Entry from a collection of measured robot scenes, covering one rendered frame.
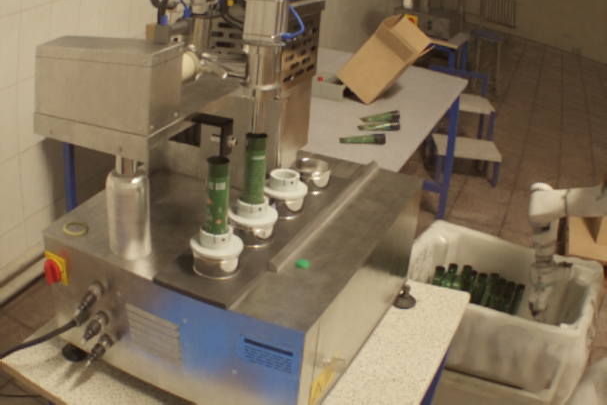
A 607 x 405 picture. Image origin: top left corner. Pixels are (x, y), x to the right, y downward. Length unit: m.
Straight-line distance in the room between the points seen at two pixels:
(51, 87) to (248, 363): 0.51
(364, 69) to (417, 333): 1.52
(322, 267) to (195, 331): 0.22
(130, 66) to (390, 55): 1.86
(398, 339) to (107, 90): 0.76
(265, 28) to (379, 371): 0.65
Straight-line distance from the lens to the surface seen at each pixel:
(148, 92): 0.93
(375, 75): 2.74
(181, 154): 1.33
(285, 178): 1.18
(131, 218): 1.02
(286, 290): 1.00
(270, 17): 0.96
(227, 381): 1.03
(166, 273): 0.99
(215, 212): 0.95
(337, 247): 1.12
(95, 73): 0.98
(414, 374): 1.30
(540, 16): 11.14
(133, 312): 1.06
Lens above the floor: 1.54
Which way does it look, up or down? 23 degrees down
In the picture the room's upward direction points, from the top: 5 degrees clockwise
